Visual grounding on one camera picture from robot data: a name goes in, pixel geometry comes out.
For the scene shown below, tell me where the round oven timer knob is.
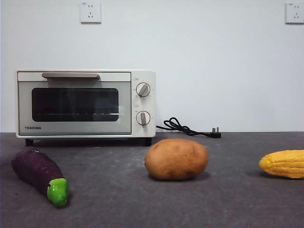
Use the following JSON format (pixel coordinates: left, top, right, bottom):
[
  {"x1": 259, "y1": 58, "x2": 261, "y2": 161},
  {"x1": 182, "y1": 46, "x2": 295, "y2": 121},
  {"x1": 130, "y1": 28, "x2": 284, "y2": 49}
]
[{"x1": 135, "y1": 110, "x2": 151, "y2": 126}]

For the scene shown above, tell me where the metal wire oven rack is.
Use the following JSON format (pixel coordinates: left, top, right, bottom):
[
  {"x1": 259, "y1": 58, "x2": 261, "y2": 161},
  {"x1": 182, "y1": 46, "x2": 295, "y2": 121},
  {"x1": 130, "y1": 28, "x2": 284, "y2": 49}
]
[{"x1": 33, "y1": 113, "x2": 119, "y2": 117}]

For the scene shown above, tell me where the black power cable with plug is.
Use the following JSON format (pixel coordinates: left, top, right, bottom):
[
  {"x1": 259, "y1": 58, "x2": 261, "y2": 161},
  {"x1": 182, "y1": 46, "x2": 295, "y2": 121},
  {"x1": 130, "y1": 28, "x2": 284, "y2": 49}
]
[{"x1": 156, "y1": 117, "x2": 222, "y2": 139}]

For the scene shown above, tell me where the brown potato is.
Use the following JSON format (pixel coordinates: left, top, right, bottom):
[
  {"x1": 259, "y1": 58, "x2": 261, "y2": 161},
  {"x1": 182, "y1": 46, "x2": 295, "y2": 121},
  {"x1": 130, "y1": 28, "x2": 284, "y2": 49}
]
[{"x1": 145, "y1": 138, "x2": 209, "y2": 180}]

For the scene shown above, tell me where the white wall socket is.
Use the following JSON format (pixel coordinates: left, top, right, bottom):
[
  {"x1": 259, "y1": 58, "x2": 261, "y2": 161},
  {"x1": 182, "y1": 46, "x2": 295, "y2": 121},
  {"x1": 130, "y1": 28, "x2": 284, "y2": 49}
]
[
  {"x1": 80, "y1": 1, "x2": 102, "y2": 24},
  {"x1": 285, "y1": 2, "x2": 304, "y2": 24}
]

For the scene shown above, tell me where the white toaster oven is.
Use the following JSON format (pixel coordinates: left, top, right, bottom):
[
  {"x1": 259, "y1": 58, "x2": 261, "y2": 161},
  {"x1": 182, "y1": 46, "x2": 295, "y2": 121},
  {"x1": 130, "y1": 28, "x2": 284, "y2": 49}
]
[{"x1": 15, "y1": 69, "x2": 157, "y2": 147}]

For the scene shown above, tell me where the round oven temperature knob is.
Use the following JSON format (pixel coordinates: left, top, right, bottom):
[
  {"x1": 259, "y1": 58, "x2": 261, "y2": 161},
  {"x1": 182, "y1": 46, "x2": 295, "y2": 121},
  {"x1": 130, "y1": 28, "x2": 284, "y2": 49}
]
[{"x1": 136, "y1": 82, "x2": 152, "y2": 98}]

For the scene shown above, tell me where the oven door with beige handle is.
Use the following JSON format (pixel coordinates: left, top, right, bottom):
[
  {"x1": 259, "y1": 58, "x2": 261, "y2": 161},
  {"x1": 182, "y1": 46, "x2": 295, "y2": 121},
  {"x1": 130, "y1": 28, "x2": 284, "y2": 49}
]
[{"x1": 18, "y1": 72, "x2": 132, "y2": 136}]

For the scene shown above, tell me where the yellow corn cob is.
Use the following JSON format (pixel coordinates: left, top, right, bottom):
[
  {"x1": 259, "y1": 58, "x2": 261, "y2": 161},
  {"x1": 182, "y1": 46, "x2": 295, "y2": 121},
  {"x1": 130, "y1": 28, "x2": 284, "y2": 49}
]
[{"x1": 258, "y1": 149, "x2": 304, "y2": 179}]

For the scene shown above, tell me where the purple eggplant with green stem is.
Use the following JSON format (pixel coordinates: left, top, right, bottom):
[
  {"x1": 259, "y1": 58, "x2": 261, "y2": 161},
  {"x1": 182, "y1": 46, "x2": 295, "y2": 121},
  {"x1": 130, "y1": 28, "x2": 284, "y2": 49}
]
[{"x1": 11, "y1": 149, "x2": 70, "y2": 208}]

